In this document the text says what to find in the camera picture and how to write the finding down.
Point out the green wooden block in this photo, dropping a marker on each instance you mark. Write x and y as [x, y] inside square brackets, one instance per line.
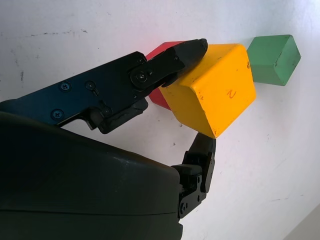
[270, 57]

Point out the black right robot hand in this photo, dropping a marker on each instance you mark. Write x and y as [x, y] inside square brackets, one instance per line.
[75, 175]

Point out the yellow wooden block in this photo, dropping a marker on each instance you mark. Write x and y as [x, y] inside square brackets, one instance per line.
[220, 87]

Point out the red wooden block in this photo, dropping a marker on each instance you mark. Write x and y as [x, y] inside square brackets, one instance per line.
[160, 100]

